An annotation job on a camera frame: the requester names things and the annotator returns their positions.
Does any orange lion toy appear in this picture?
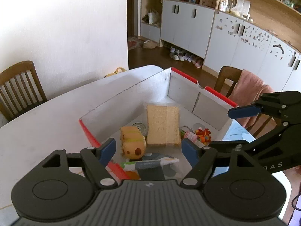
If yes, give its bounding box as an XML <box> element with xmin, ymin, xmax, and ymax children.
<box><xmin>194</xmin><ymin>128</ymin><xmax>211</xmax><ymax>146</ymax></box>

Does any toothpaste tube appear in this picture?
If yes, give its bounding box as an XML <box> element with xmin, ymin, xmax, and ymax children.
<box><xmin>120</xmin><ymin>157</ymin><xmax>180</xmax><ymax>171</ymax></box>

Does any yellow pig plush toy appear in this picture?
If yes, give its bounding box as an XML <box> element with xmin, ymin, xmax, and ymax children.
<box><xmin>120</xmin><ymin>126</ymin><xmax>146</xmax><ymax>160</ymax></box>

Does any bagged bread slice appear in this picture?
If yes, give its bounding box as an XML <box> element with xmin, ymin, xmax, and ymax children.
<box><xmin>146</xmin><ymin>105</ymin><xmax>181</xmax><ymax>146</ymax></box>

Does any red cardboard box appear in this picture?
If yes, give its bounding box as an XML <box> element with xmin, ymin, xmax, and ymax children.
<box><xmin>79</xmin><ymin>68</ymin><xmax>237</xmax><ymax>181</ymax></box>

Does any pink towel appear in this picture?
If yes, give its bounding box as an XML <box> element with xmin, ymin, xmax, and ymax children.
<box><xmin>227</xmin><ymin>69</ymin><xmax>274</xmax><ymax>129</ymax></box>

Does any white storage cabinet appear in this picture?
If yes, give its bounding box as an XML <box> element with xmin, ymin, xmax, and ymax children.
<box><xmin>161</xmin><ymin>0</ymin><xmax>300</xmax><ymax>91</ymax></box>

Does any brown wooden chair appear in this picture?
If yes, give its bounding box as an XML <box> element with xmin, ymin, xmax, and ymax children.
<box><xmin>1</xmin><ymin>61</ymin><xmax>47</xmax><ymax>121</ymax></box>

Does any white tote bag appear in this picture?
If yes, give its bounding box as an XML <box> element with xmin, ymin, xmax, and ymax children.
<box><xmin>148</xmin><ymin>9</ymin><xmax>160</xmax><ymax>24</ymax></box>

